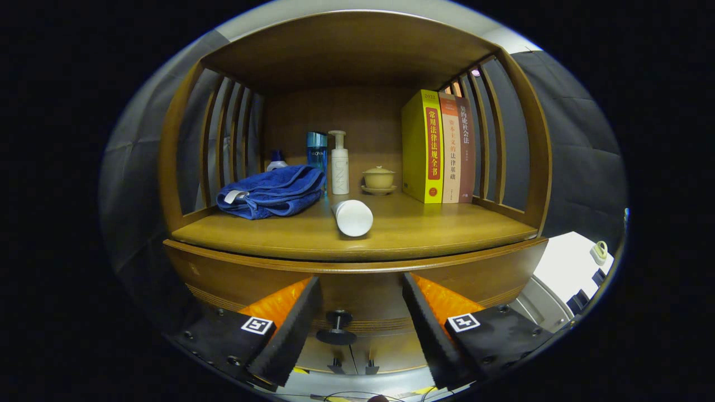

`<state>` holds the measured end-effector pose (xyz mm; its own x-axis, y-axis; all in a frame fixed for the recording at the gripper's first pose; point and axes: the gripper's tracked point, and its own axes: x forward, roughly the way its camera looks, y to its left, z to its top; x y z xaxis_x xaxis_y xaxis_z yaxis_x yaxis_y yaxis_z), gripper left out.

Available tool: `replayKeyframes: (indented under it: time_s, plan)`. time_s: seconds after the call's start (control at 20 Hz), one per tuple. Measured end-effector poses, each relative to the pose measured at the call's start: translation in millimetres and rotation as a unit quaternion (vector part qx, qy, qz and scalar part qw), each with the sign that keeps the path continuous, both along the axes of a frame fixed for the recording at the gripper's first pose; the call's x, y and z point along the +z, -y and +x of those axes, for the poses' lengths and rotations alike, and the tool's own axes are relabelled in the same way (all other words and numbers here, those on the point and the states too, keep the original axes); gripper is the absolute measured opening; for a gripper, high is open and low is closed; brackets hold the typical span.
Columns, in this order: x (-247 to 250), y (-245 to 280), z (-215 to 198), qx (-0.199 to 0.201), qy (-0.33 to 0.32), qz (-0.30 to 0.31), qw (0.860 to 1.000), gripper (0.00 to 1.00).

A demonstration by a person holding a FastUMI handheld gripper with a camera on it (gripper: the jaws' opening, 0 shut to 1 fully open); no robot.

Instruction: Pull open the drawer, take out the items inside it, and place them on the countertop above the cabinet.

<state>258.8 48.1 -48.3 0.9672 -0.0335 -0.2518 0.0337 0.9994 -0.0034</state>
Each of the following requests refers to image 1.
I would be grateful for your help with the blue transparent bottle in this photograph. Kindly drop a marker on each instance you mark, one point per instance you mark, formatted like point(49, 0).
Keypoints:
point(317, 153)

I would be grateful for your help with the brown wooden drawer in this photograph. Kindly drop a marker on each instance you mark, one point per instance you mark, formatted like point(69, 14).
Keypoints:
point(363, 290)

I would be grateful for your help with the wooden countertop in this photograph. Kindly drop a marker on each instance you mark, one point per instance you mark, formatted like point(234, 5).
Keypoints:
point(435, 229)

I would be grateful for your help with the small white bottle blue cap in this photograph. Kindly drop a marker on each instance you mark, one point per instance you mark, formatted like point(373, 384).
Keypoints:
point(276, 163)

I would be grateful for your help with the white drawer unit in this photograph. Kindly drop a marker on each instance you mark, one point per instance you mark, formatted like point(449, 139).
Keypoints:
point(564, 257)

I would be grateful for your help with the white pump bottle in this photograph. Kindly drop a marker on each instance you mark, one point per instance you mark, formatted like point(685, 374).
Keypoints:
point(340, 167)

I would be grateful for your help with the blue folded towel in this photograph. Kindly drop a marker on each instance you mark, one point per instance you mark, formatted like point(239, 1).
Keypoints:
point(273, 192)

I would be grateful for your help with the brown wooden cabinet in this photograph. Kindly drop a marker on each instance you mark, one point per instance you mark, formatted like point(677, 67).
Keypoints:
point(346, 56)

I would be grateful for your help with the orange and white book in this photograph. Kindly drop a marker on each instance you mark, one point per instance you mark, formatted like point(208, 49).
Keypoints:
point(451, 167)

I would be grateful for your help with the wooden cabinet door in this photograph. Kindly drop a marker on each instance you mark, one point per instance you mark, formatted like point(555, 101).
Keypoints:
point(321, 357)
point(396, 352)

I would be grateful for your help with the beige saucer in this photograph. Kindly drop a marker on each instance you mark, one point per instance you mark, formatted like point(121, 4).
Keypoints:
point(379, 191)

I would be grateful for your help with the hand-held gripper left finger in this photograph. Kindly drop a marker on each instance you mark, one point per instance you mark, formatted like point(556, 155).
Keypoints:
point(293, 335)

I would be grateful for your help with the thick yellow book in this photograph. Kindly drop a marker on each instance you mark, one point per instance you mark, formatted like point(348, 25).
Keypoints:
point(416, 151)

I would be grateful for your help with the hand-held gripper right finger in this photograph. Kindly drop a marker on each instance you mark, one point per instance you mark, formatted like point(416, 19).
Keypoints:
point(433, 335)

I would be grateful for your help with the brown book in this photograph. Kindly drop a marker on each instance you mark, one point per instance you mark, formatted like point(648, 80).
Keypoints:
point(468, 167)

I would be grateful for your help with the beige lidded teacup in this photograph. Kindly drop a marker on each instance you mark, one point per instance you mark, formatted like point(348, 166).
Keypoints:
point(379, 178)

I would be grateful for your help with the white and green tube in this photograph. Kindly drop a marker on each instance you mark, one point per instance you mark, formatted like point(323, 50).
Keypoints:
point(353, 218)

